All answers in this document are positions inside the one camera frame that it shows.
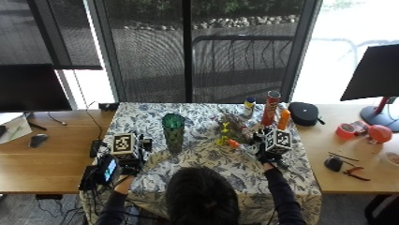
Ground person's right hand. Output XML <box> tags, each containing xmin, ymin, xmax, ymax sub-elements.
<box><xmin>250</xmin><ymin>127</ymin><xmax>289</xmax><ymax>166</ymax></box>

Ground white round container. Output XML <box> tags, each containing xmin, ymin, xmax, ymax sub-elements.
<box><xmin>383</xmin><ymin>151</ymin><xmax>399</xmax><ymax>167</ymax></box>

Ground black cable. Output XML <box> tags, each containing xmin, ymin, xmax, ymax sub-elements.
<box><xmin>84</xmin><ymin>100</ymin><xmax>105</xmax><ymax>142</ymax></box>

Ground red tall snack can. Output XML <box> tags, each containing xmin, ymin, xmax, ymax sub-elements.
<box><xmin>261</xmin><ymin>90</ymin><xmax>282</xmax><ymax>128</ymax></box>

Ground blue floral tablecloth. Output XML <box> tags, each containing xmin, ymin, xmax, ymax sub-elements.
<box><xmin>79</xmin><ymin>102</ymin><xmax>324</xmax><ymax>225</ymax></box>

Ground black pen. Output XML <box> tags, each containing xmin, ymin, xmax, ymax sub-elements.
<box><xmin>328</xmin><ymin>151</ymin><xmax>361</xmax><ymax>162</ymax></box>

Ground orange ball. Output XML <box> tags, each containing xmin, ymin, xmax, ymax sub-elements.
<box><xmin>369</xmin><ymin>124</ymin><xmax>394</xmax><ymax>144</ymax></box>

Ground black device with lit screen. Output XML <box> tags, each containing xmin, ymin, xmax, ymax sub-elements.
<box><xmin>96</xmin><ymin>154</ymin><xmax>123</xmax><ymax>186</ymax></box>

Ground black metal bike rack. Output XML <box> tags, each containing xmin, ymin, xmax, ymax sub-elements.
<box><xmin>191</xmin><ymin>34</ymin><xmax>296</xmax><ymax>95</ymax></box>

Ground black computer mouse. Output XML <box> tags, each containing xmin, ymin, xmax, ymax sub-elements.
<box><xmin>28</xmin><ymin>133</ymin><xmax>51</xmax><ymax>149</ymax></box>

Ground orange bottle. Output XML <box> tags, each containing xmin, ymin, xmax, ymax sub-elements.
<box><xmin>277</xmin><ymin>109</ymin><xmax>292</xmax><ymax>131</ymax></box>

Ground person's left hand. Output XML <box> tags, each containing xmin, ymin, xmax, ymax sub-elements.
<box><xmin>119</xmin><ymin>134</ymin><xmax>155</xmax><ymax>176</ymax></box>

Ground orange tape roll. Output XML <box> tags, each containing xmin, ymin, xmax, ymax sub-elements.
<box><xmin>334</xmin><ymin>123</ymin><xmax>358</xmax><ymax>140</ymax></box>

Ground the person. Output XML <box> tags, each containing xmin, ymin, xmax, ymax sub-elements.
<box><xmin>96</xmin><ymin>162</ymin><xmax>309</xmax><ymax>225</ymax></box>

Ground green glass vase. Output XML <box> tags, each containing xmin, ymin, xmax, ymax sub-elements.
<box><xmin>161</xmin><ymin>112</ymin><xmax>188</xmax><ymax>155</ymax></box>

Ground black monitor with red stand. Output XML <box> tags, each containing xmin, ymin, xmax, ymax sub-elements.
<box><xmin>340</xmin><ymin>43</ymin><xmax>399</xmax><ymax>133</ymax></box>

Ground black box on table edge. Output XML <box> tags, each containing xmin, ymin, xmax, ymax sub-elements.
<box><xmin>97</xmin><ymin>102</ymin><xmax>121</xmax><ymax>112</ymax></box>

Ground black office chair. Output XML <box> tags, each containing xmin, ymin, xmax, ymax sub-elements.
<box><xmin>363</xmin><ymin>194</ymin><xmax>399</xmax><ymax>225</ymax></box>

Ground white marker cube on left glove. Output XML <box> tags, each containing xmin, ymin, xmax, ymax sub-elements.
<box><xmin>109</xmin><ymin>133</ymin><xmax>140</xmax><ymax>160</ymax></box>

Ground small black device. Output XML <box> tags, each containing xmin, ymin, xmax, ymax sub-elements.
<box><xmin>324</xmin><ymin>156</ymin><xmax>345</xmax><ymax>173</ymax></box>

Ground red handled pliers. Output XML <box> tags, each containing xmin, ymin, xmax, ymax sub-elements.
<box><xmin>344</xmin><ymin>166</ymin><xmax>371</xmax><ymax>182</ymax></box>

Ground bunch of dried flowers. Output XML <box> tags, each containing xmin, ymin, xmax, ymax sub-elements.
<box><xmin>213</xmin><ymin>111</ymin><xmax>262</xmax><ymax>158</ymax></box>

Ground white bottle with blue cap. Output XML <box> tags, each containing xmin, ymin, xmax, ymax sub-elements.
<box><xmin>241</xmin><ymin>97</ymin><xmax>257</xmax><ymax>120</ymax></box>

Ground white marker cube on glove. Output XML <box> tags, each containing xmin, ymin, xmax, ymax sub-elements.
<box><xmin>109</xmin><ymin>133</ymin><xmax>140</xmax><ymax>160</ymax></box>
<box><xmin>265</xmin><ymin>127</ymin><xmax>294</xmax><ymax>155</ymax></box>

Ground white paper sheet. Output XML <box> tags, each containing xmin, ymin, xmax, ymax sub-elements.
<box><xmin>0</xmin><ymin>115</ymin><xmax>34</xmax><ymax>145</ymax></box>

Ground black oval case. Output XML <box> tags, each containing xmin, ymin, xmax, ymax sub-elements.
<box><xmin>288</xmin><ymin>101</ymin><xmax>328</xmax><ymax>128</ymax></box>

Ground white marker cube on right glove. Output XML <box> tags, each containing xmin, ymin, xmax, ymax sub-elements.
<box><xmin>265</xmin><ymin>127</ymin><xmax>294</xmax><ymax>155</ymax></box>

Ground black power adapter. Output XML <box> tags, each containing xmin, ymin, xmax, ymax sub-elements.
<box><xmin>89</xmin><ymin>139</ymin><xmax>105</xmax><ymax>158</ymax></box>

